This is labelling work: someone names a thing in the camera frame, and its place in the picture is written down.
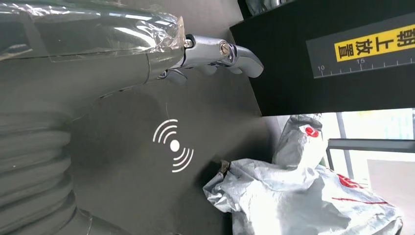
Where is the grey poly parcel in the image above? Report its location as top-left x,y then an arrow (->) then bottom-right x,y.
202,113 -> 404,235

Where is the black inbound scanner machine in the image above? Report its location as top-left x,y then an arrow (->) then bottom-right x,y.
65,0 -> 415,235

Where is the dark window frame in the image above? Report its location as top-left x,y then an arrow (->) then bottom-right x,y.
325,110 -> 415,179

